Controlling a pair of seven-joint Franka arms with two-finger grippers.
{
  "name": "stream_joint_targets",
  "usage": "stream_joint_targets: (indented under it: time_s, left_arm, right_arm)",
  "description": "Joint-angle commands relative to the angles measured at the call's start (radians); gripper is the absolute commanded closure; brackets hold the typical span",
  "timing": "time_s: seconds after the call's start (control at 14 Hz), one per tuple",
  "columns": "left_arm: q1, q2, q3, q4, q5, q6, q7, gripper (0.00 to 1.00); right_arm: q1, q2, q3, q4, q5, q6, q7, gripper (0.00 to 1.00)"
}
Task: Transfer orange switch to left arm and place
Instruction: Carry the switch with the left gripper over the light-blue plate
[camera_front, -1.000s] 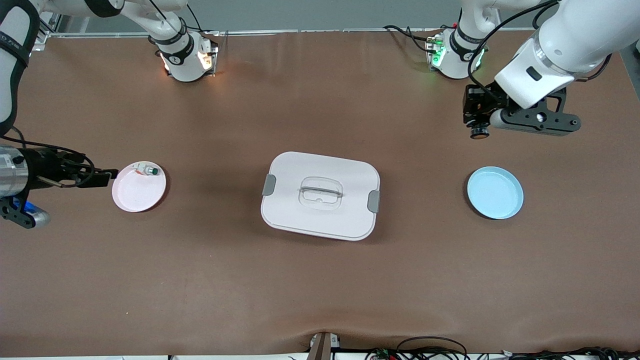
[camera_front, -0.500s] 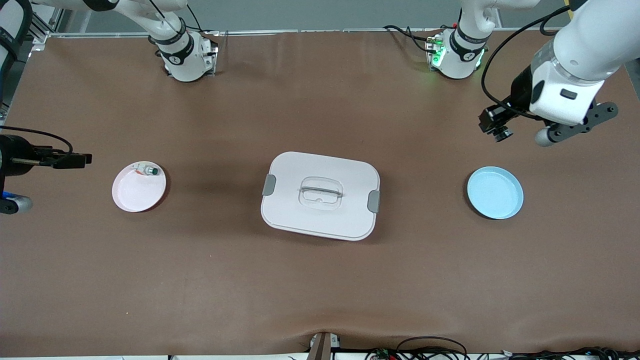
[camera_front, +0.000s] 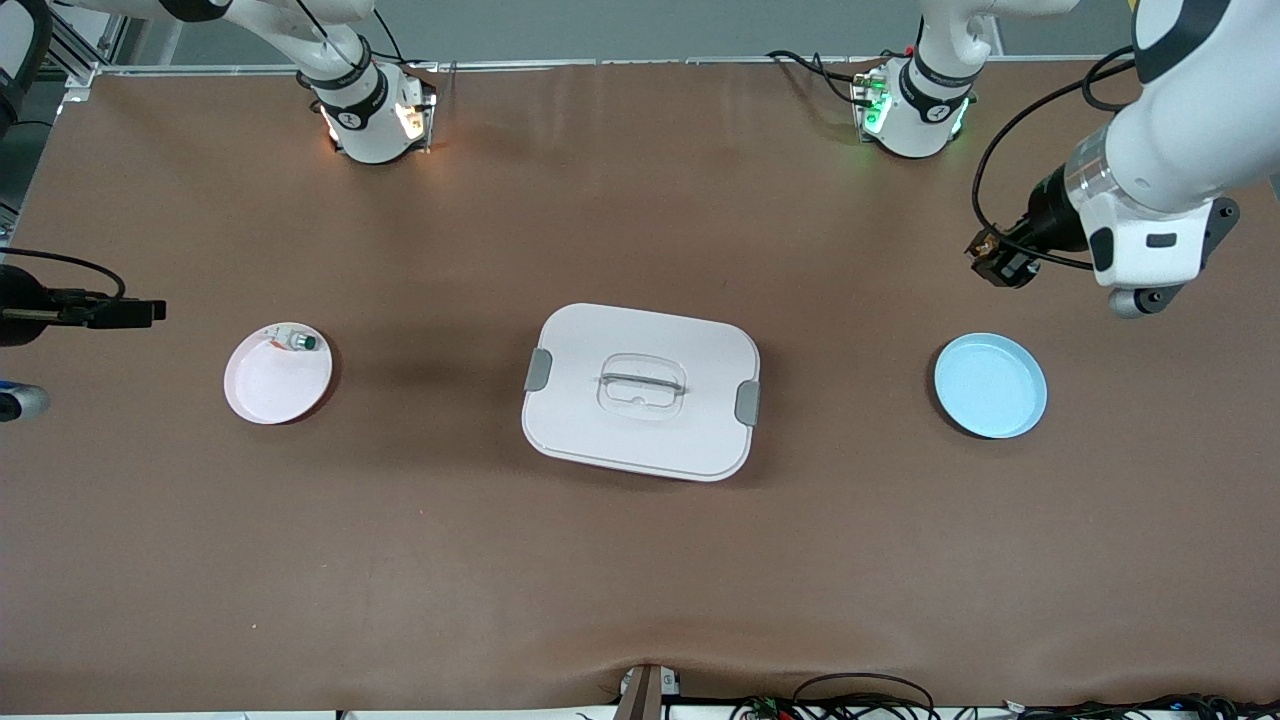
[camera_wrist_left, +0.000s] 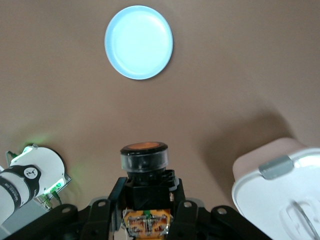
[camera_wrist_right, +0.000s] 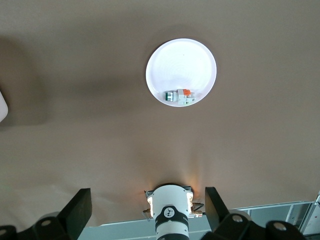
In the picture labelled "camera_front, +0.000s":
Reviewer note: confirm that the light blue round plate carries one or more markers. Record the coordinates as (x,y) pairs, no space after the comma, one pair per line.
(990,385)

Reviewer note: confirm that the aluminium frame strut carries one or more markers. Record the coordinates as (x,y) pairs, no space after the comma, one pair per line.
(78,70)

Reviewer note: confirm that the orange and black switch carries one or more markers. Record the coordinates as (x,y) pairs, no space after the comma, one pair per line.
(985,245)

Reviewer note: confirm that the grey box latch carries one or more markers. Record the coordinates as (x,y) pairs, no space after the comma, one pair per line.
(747,403)
(538,370)

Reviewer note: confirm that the pink round plate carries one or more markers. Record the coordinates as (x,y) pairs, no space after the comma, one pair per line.
(275,385)

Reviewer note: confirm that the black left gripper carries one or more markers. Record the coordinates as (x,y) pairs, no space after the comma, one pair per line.
(1048,222)

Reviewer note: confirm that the green and white switch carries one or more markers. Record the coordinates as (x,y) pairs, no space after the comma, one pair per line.
(300,342)

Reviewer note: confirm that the brown table edge post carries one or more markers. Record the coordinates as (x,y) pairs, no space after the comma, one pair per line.
(640,695)

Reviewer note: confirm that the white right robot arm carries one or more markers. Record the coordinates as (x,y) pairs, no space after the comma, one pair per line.
(360,110)

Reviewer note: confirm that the white lidded storage box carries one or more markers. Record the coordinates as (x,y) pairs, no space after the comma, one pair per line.
(640,440)

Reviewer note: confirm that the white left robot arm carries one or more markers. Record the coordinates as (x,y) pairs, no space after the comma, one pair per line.
(1180,150)

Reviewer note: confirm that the metal table edge rail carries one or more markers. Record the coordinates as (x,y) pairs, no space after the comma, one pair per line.
(650,62)

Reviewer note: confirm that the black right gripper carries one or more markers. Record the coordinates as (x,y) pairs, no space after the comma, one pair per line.
(18,306)

